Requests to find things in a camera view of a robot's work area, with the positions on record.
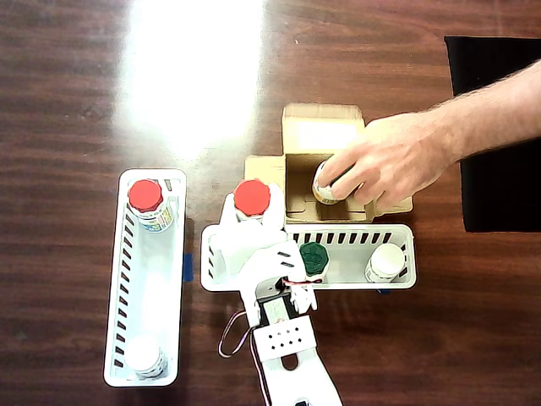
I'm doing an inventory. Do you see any red white servo wire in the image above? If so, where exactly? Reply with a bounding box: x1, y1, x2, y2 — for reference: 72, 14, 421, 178
216, 310, 272, 406
278, 276, 314, 289

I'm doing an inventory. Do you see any black cloth mat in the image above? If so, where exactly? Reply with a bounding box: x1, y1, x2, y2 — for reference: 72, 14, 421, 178
444, 36, 541, 233

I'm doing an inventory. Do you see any cardboard box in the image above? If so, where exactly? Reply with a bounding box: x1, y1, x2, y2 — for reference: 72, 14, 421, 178
244, 102, 414, 224

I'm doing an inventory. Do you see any white slotted plastic tray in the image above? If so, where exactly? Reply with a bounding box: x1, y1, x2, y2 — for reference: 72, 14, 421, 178
199, 223, 418, 293
103, 167, 188, 388

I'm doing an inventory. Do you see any red cap pill bottle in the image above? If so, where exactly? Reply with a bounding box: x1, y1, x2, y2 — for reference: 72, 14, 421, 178
232, 178, 272, 224
128, 179, 176, 233

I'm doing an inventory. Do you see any white cap pill bottle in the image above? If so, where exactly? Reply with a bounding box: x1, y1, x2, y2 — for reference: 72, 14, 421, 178
364, 242, 407, 283
123, 334, 169, 379

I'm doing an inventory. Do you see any bare person's hand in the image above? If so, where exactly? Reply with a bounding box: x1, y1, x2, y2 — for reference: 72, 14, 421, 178
316, 112, 462, 211

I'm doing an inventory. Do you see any green cap pill bottle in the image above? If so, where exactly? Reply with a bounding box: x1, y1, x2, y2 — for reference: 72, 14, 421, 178
311, 155, 365, 206
298, 241, 331, 283

